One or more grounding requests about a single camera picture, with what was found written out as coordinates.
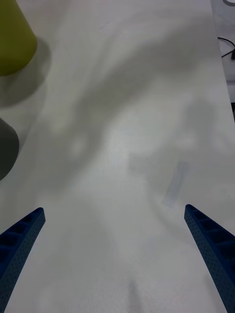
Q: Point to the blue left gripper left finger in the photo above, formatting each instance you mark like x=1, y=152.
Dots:
x=22, y=244

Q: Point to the grey plastic bin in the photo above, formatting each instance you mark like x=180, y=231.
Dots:
x=7, y=151

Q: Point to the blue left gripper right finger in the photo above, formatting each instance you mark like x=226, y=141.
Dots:
x=215, y=249

